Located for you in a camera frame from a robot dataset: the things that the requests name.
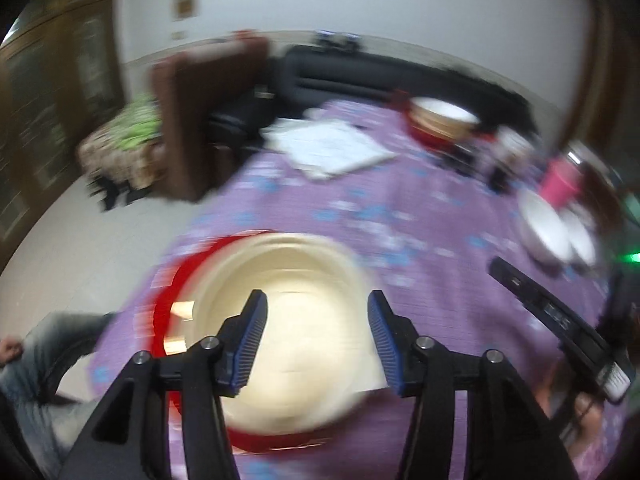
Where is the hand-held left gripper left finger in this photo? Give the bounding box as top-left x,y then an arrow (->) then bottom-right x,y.
62,289 -> 268,480

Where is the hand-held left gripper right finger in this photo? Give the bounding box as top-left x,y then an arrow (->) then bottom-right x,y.
367,289 -> 573,480

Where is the large red plate gold print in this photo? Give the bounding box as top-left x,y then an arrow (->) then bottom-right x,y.
150,234 -> 361,456

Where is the cream bowl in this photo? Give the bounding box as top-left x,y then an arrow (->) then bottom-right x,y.
407,110 -> 471,138
191,232 -> 386,433

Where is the stack of bowls on red plate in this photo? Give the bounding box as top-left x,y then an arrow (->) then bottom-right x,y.
390,89 -> 471,153

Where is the white bowl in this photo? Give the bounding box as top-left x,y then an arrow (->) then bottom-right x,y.
410,96 -> 481,131
517,191 -> 576,266
560,207 -> 598,267

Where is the pink cup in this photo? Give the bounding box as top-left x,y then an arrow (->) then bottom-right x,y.
539,157 -> 583,208

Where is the purple floral tablecloth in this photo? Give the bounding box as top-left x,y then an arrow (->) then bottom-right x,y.
87,100 -> 631,480

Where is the dark bottle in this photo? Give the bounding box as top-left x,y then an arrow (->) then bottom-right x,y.
487,155 -> 521,196

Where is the white jar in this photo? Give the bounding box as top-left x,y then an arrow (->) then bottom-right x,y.
492,127 -> 533,161

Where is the person's left leg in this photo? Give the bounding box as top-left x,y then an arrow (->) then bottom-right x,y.
0,312 -> 118,480

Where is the white paper notebook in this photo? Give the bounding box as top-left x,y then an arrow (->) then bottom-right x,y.
260,117 -> 401,181

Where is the brown armchair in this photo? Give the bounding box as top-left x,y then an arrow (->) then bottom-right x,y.
151,37 -> 273,203

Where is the green blanket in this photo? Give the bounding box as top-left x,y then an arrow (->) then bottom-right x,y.
117,97 -> 161,148

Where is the black leather sofa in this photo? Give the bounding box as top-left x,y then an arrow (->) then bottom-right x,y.
207,44 -> 536,151

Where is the wooden wardrobe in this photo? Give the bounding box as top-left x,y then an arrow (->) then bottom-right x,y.
0,0 -> 126,271

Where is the black device with cable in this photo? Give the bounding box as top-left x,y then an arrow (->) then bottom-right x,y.
440,142 -> 481,176

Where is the wooden door frame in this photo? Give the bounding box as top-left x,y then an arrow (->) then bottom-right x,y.
582,0 -> 640,201

